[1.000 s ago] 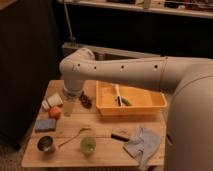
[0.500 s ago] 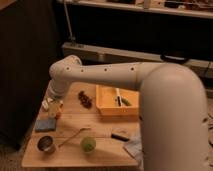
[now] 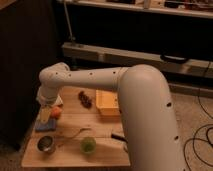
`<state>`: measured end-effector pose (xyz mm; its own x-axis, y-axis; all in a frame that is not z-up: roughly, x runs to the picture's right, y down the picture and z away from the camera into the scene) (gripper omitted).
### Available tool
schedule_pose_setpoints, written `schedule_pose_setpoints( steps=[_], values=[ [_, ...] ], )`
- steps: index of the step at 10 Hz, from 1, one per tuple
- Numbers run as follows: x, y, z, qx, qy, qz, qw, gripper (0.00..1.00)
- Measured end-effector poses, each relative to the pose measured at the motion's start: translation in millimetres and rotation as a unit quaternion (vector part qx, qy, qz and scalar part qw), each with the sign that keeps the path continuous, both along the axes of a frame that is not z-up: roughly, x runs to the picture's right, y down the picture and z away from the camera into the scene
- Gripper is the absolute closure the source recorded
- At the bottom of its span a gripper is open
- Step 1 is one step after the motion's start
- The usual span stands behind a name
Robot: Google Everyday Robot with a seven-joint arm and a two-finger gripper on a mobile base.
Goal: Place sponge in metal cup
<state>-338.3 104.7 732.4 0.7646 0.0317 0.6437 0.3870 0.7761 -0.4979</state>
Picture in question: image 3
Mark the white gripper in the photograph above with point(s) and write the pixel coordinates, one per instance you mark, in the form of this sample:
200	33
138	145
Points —
47	97

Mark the wooden table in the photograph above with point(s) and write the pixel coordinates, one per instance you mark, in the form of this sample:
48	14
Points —
108	153

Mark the orange fruit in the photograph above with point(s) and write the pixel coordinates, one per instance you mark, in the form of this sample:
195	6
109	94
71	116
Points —
56	112

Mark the metal stand pole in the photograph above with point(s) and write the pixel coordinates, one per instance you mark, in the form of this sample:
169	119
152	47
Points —
72	37

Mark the bunch of dark grapes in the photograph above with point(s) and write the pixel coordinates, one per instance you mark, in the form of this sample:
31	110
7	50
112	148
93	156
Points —
85	100

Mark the blue sponge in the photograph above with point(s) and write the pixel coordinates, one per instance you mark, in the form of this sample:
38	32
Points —
50	125

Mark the yellow plastic bin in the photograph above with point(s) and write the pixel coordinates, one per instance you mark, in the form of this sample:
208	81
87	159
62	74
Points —
107	103

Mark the green plastic cup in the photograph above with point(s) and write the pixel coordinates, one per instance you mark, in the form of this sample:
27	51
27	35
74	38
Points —
88	145

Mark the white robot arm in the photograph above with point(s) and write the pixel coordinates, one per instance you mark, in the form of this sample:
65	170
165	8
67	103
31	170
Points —
144	99

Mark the metal cup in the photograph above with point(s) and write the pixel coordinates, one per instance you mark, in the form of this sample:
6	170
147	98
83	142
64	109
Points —
46	144

